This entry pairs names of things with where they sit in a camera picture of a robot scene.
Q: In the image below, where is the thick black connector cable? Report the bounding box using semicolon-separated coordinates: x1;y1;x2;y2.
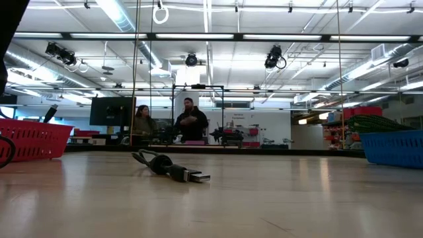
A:
44;104;59;124

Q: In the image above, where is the green black braided cable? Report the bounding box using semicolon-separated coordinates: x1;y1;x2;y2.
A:
347;114;416;134

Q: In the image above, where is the person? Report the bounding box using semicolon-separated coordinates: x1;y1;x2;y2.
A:
132;104;159;137
174;97;210;142

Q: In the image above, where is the cluttered robot workstation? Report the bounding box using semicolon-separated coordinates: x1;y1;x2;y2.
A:
210;122;260;148

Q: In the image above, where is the black beam with light strips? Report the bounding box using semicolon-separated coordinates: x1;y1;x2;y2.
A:
13;31;423;44

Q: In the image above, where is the black monitor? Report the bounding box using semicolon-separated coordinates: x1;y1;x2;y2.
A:
89;97;136;126

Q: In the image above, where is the shelf with red bins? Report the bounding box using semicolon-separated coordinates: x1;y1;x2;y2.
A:
322;105;386;143

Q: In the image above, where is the red plastic basket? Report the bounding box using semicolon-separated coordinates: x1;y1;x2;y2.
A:
0;118;74;163

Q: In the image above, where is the blue plastic basket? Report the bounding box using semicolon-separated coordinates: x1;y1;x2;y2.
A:
359;129;423;169

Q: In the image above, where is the black aluminium table frame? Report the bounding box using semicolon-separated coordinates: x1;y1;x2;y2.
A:
64;144;371;159

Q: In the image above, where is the thin black metal frame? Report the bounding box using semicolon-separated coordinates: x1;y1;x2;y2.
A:
171;84;225;146

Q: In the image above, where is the black USB cable silver plug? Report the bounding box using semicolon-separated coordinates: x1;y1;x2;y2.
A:
131;149;212;183

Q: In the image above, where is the hanging yellow cord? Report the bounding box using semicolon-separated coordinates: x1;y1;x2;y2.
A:
336;0;345;141
129;0;141;147

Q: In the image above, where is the white cable ring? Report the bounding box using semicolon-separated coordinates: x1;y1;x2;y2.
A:
152;0;170;25

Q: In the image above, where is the silver ventilation duct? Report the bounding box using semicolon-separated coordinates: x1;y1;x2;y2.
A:
95;0;165;69
325;42;416;91

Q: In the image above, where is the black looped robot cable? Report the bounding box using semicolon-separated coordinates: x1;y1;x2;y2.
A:
0;135;17;169

